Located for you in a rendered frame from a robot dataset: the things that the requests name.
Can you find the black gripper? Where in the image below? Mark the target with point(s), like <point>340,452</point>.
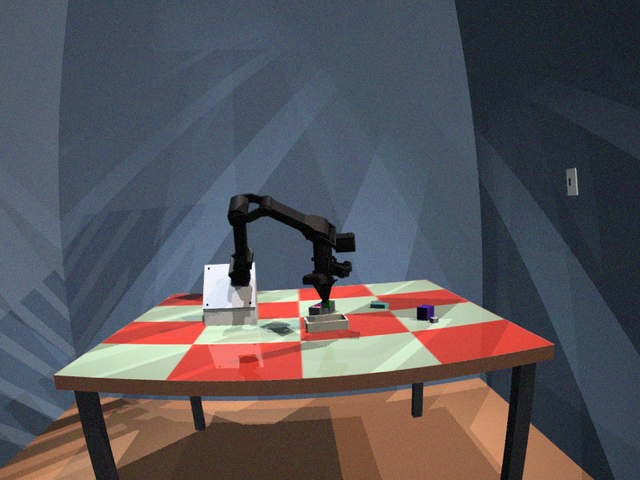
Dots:
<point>321,282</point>

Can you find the beige square tray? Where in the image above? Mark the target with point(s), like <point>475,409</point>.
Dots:
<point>330,322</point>

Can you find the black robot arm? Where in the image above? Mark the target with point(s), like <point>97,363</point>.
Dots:
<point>315,228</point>

